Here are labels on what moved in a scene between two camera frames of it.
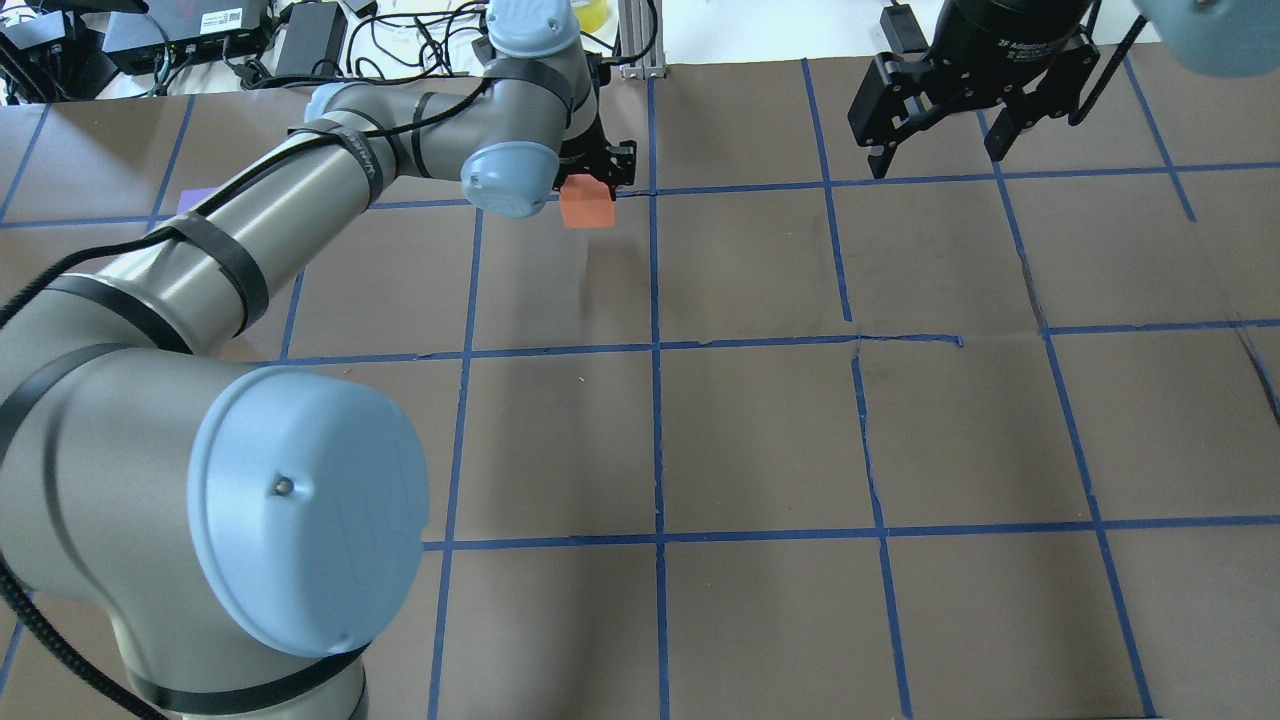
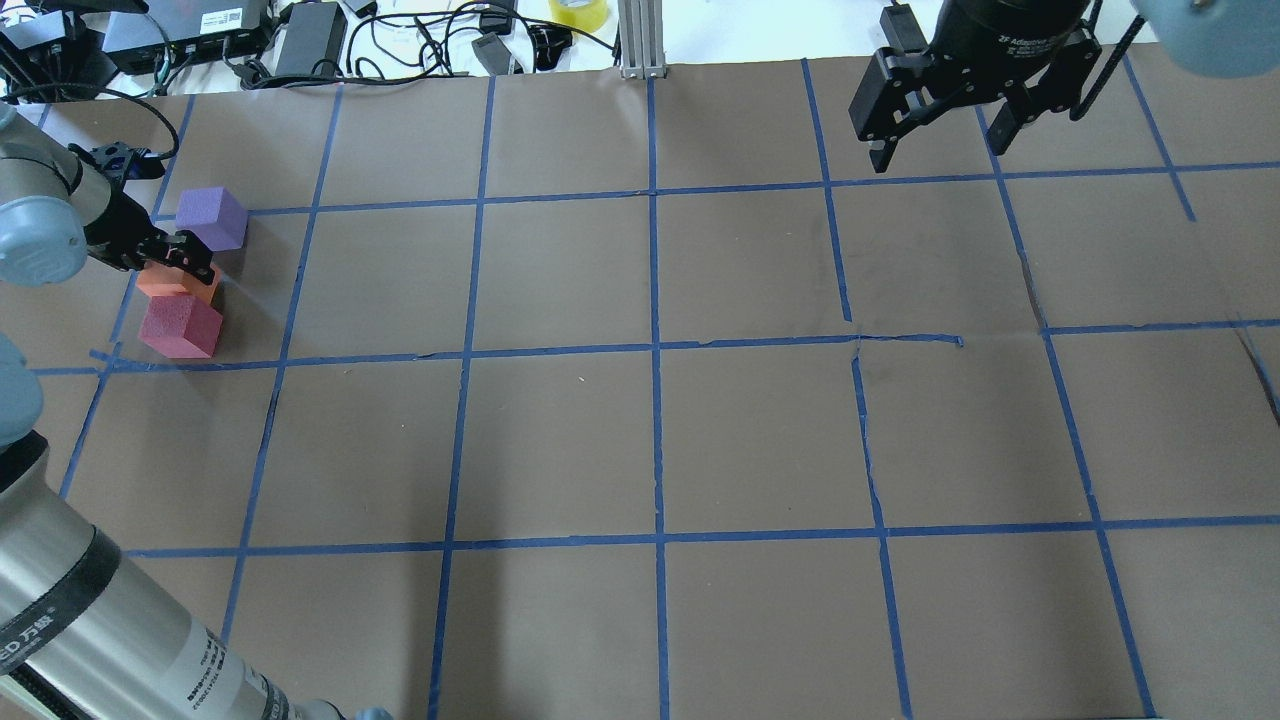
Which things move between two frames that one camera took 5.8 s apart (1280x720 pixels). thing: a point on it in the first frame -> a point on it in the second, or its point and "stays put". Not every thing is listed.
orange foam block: x=586 y=202 -> x=157 y=278
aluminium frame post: x=635 y=21 stays put
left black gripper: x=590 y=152 -> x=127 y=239
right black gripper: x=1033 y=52 stays put
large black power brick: x=314 y=40 stays put
